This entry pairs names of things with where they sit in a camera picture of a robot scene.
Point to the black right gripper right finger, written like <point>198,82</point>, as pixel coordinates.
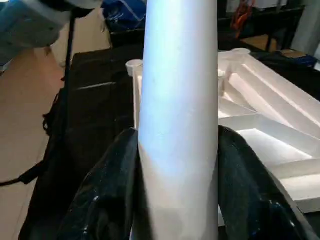
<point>255,195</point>

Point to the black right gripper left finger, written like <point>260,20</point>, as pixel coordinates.
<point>105,200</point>

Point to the white plastic table top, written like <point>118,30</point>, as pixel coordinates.
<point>270,125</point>

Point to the white plastic table leg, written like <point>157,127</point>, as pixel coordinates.
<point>180,110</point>

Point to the black mat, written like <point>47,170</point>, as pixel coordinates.
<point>90,110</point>

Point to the blue box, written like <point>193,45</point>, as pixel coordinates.
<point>302,60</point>

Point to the blue shopping bag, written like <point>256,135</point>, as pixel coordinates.
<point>125,15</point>

